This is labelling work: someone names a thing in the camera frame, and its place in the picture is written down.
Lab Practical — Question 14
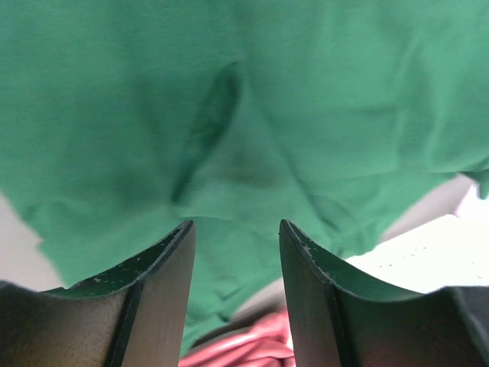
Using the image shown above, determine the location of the green t shirt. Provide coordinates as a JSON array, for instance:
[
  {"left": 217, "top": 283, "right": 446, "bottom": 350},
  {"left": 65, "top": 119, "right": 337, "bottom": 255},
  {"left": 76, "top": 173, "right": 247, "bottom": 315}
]
[{"left": 1, "top": 1, "right": 488, "bottom": 350}]

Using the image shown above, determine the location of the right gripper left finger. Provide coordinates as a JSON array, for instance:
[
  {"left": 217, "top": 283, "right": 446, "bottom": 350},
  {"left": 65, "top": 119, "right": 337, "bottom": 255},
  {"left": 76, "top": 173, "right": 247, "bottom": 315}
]
[{"left": 1, "top": 221, "right": 196, "bottom": 366}]

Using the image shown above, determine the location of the white perforated file organizer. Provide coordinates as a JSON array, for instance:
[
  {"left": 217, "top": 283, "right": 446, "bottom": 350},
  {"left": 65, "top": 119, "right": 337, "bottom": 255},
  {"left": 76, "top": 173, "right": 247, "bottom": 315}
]
[{"left": 347, "top": 215, "right": 488, "bottom": 293}]

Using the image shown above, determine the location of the pink folded t shirt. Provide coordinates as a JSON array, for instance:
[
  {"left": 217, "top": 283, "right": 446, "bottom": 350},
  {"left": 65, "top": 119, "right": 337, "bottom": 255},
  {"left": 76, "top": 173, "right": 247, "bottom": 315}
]
[{"left": 179, "top": 309, "right": 296, "bottom": 367}]

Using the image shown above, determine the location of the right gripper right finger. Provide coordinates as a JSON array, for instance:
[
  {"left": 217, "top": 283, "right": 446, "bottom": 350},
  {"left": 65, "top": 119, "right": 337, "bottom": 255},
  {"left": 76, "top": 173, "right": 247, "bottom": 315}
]
[{"left": 279, "top": 220, "right": 488, "bottom": 367}]

